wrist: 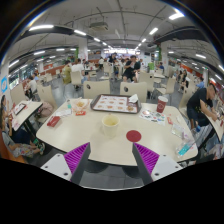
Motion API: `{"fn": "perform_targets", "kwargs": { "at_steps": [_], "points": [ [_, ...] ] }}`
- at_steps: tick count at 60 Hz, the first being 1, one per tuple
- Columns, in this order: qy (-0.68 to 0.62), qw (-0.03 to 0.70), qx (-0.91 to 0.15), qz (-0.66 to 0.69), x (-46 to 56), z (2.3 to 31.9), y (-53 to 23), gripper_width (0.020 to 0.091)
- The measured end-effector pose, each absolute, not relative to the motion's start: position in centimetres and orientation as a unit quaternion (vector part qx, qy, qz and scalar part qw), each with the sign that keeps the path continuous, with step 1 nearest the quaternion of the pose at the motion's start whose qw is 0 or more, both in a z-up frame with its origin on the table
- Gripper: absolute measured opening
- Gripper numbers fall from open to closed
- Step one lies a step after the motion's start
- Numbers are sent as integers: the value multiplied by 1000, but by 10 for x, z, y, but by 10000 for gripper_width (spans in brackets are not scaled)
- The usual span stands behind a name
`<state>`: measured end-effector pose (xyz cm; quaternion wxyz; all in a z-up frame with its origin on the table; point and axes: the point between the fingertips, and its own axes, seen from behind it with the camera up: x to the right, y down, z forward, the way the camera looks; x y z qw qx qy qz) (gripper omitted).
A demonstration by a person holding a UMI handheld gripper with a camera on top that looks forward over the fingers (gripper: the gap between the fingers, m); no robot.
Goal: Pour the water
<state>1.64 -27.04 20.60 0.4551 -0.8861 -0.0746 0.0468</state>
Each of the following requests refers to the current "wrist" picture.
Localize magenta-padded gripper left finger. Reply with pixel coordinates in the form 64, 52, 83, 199
40, 142, 92, 185

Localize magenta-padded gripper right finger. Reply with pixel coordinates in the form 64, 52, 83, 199
131, 142, 184, 186

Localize clear bottle with blue cap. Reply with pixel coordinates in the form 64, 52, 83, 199
175, 137, 198, 158

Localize flat round red coaster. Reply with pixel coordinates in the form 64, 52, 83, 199
125, 129, 143, 143

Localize printed picture leaflet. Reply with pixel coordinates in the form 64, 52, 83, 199
138, 109, 167, 126

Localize clear plastic packet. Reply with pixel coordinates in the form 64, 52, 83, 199
170, 122, 187, 139

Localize small red box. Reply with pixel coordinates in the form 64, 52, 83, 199
46, 115, 62, 128

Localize cream paper cup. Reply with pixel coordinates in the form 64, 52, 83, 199
101, 114, 120, 138

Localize white paper slip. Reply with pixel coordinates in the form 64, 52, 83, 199
54, 109, 73, 117

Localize red paper cup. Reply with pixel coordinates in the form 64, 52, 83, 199
155, 95, 169, 114

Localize white napkin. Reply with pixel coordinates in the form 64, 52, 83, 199
128, 93, 140, 104

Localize dark food tray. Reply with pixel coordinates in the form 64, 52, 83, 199
89, 93, 142, 115

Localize beige neighbouring table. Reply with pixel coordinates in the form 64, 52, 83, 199
206, 114, 224, 141
11, 100, 44, 131

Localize person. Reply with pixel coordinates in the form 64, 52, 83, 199
0, 94, 46, 158
71, 58, 86, 84
121, 54, 142, 83
185, 83, 223, 129
61, 60, 73, 85
24, 76, 38, 99

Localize beige chair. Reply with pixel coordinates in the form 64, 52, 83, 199
82, 79, 111, 100
119, 81, 149, 103

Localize ceiling air conditioner unit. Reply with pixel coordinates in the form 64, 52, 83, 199
89, 21, 110, 33

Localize ceiling lights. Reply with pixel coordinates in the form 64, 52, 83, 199
8, 8, 224, 81

